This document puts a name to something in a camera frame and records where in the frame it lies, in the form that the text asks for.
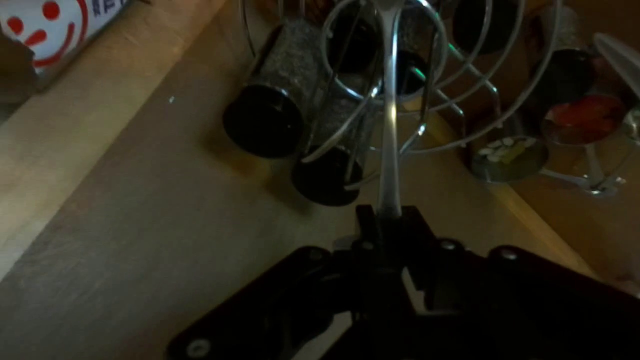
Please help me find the speckled black lid spice jar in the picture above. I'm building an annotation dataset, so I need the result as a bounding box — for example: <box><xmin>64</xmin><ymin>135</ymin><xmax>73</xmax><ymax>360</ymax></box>
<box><xmin>220</xmin><ymin>18</ymin><xmax>330</xmax><ymax>160</ymax></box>

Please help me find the labelled black lid spice jar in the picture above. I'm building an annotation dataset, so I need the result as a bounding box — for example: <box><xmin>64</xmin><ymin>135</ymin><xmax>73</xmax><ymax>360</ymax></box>
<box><xmin>291</xmin><ymin>92</ymin><xmax>376</xmax><ymax>209</ymax></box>

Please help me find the steel cup with yellow contents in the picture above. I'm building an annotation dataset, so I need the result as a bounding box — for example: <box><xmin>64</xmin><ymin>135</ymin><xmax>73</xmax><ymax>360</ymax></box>
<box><xmin>465</xmin><ymin>129</ymin><xmax>607</xmax><ymax>198</ymax></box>

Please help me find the wire metal spice rack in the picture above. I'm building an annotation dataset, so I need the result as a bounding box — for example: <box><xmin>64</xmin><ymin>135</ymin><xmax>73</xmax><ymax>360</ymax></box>
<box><xmin>239</xmin><ymin>0</ymin><xmax>570</xmax><ymax>187</ymax></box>

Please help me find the smiley print paper bag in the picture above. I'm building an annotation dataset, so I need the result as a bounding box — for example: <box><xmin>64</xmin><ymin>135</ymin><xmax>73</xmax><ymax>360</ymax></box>
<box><xmin>0</xmin><ymin>0</ymin><xmax>138</xmax><ymax>78</ymax></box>

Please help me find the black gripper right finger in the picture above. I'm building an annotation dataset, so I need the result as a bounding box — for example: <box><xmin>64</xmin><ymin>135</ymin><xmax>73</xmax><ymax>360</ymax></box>
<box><xmin>393</xmin><ymin>205</ymin><xmax>437</xmax><ymax>258</ymax></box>

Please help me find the large steel measuring cup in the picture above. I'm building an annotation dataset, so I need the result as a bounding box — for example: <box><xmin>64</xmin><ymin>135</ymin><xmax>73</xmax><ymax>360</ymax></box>
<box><xmin>591</xmin><ymin>31</ymin><xmax>640</xmax><ymax>147</ymax></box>

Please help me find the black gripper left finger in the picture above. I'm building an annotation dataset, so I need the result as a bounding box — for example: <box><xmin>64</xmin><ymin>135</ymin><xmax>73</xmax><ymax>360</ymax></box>
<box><xmin>355</xmin><ymin>205</ymin><xmax>387</xmax><ymax>258</ymax></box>

